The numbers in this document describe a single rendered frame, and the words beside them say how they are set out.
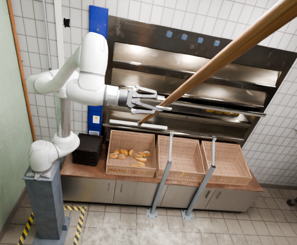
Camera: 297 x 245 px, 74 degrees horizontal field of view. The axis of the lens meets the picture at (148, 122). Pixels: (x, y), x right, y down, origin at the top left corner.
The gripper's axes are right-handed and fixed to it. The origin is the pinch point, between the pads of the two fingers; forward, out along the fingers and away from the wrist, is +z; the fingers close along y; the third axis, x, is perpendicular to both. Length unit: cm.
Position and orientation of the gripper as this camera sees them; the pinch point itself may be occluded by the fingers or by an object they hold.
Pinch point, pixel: (163, 104)
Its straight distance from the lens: 88.6
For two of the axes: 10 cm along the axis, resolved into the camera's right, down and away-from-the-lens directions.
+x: 1.7, -0.9, -9.8
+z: 9.8, 1.3, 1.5
